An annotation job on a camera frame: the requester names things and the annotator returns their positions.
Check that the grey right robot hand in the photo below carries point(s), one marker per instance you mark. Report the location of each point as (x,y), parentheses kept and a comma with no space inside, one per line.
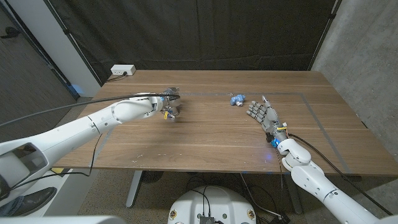
(269,116)

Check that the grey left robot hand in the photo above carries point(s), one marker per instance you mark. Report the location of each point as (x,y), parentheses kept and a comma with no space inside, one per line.
(172,96)

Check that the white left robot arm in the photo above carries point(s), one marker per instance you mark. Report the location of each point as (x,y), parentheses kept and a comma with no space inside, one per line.
(77,133)

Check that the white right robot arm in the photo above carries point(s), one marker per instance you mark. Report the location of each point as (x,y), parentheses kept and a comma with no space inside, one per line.
(311,180)

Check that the grey tape outline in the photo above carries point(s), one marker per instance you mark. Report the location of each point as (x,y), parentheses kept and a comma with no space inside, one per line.
(202,93)

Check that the white power strip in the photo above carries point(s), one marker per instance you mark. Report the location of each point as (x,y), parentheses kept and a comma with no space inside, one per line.
(122,69)

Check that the black backdrop curtain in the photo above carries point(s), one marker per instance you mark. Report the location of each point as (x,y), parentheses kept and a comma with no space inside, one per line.
(186,31)

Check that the grey table leg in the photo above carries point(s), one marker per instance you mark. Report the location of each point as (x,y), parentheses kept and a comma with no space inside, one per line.
(133,189)
(292,193)

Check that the black round floor foot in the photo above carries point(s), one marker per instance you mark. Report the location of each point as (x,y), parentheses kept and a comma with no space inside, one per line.
(150,176)

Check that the black floor power adapter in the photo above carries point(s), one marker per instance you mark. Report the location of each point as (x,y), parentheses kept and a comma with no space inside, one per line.
(280,218)

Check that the white robot torso base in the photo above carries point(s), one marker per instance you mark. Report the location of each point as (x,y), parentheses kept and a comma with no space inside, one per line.
(211,205)

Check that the black backdrop stand pole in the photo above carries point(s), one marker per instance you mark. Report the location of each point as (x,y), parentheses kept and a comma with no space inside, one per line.
(332,14)
(66,31)

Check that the black box on torso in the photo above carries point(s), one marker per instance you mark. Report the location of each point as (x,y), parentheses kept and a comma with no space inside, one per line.
(206,220)

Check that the yellow and black floor pedal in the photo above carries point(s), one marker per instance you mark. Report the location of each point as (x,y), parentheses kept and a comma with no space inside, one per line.
(60,171)

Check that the white floor platform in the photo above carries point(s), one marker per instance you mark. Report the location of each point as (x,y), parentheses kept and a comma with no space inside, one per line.
(74,193)

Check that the dark leather shoe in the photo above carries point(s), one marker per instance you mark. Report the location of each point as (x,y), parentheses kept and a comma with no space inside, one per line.
(37,199)

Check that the blue jeans leg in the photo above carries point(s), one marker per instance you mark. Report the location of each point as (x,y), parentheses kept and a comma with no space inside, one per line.
(7,210)

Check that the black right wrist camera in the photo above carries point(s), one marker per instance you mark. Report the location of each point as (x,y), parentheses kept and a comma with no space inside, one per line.
(273,141)

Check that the small blue toy camera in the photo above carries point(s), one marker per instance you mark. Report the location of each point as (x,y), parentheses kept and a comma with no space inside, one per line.
(237,100)

